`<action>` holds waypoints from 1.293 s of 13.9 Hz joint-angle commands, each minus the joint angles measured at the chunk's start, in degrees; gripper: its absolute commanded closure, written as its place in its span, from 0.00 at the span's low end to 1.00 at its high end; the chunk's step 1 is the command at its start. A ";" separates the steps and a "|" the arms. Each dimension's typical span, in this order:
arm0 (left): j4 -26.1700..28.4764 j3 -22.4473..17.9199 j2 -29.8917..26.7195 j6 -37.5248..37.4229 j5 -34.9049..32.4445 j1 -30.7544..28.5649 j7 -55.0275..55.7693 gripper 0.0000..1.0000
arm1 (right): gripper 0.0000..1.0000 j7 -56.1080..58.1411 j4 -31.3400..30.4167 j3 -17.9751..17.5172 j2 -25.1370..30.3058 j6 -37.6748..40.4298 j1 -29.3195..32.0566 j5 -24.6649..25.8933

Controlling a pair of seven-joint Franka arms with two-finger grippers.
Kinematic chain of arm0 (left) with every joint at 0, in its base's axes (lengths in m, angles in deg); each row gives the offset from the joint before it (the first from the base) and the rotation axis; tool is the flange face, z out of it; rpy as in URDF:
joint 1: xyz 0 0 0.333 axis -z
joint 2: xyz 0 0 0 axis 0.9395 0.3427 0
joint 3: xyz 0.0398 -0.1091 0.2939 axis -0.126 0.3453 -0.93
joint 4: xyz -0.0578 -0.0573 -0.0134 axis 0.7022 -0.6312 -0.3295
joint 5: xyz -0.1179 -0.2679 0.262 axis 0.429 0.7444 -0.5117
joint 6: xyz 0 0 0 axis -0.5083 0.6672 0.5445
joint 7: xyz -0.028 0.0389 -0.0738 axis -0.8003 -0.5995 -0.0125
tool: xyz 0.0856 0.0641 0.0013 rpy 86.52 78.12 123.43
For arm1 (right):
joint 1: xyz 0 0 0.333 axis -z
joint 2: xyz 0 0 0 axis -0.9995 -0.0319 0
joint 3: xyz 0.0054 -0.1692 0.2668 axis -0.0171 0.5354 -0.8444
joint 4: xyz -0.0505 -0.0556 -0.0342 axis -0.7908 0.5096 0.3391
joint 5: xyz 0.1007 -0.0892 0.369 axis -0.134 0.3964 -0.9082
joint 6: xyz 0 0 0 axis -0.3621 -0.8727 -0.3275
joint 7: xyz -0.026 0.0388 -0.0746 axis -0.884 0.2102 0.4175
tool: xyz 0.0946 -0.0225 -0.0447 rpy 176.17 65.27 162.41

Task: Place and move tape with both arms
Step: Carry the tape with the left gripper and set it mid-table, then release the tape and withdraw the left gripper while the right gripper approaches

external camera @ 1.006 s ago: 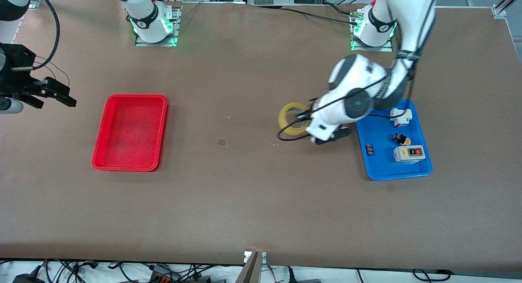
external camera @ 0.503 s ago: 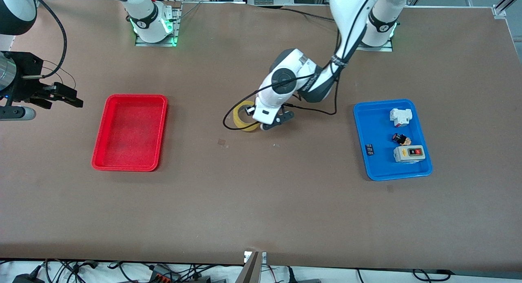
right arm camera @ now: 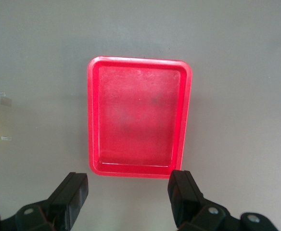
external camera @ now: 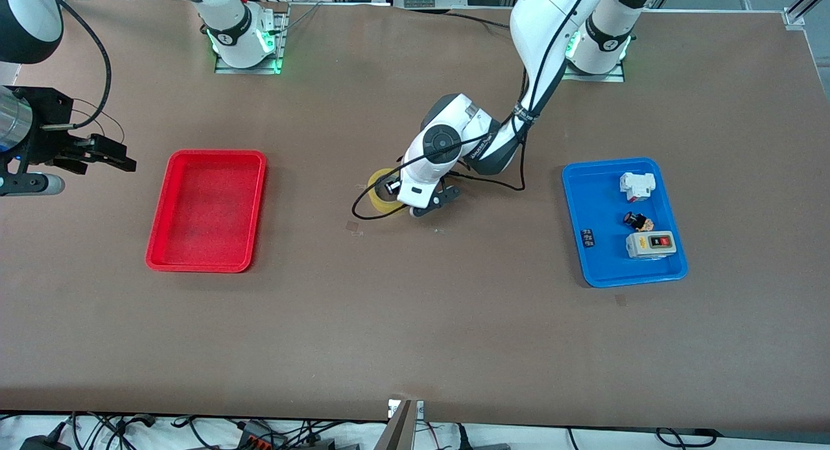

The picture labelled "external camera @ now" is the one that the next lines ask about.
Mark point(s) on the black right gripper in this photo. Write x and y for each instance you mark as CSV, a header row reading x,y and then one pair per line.
x,y
50,127

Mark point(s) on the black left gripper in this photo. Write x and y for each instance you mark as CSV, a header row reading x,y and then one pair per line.
x,y
391,187

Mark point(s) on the yellow tape roll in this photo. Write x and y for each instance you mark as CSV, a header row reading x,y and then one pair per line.
x,y
376,197

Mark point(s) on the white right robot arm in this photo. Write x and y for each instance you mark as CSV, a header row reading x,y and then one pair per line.
x,y
233,28

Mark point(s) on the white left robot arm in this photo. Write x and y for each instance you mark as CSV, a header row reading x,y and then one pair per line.
x,y
551,22

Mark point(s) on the red plastic tray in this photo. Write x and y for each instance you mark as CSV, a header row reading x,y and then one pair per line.
x,y
206,210

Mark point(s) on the small black relay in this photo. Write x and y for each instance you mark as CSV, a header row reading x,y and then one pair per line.
x,y
588,238

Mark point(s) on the blue plastic tray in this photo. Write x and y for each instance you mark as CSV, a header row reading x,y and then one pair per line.
x,y
603,262

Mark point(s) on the white circuit breaker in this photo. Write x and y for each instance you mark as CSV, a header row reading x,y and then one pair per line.
x,y
637,185

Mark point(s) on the orange black power strip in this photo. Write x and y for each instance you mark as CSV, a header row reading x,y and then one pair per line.
x,y
259,436

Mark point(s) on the black power adapter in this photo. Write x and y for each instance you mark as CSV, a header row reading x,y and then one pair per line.
x,y
45,442

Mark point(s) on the aluminium corner profile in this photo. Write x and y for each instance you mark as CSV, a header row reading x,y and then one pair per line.
x,y
804,6

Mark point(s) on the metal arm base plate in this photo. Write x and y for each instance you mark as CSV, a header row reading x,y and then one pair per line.
x,y
277,45
616,77

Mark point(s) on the black push button switch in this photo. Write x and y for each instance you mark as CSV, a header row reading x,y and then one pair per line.
x,y
637,221

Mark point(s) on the grey on off switch box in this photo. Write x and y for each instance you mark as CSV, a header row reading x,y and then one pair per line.
x,y
650,245

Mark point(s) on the aluminium camera mount post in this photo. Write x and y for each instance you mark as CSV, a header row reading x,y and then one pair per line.
x,y
401,427

